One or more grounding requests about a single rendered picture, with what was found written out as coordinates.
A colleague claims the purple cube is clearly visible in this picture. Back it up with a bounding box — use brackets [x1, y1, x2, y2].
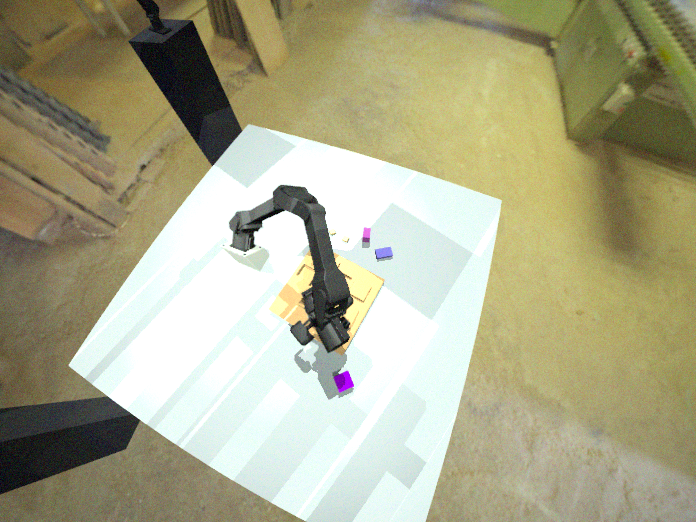
[333, 370, 354, 393]

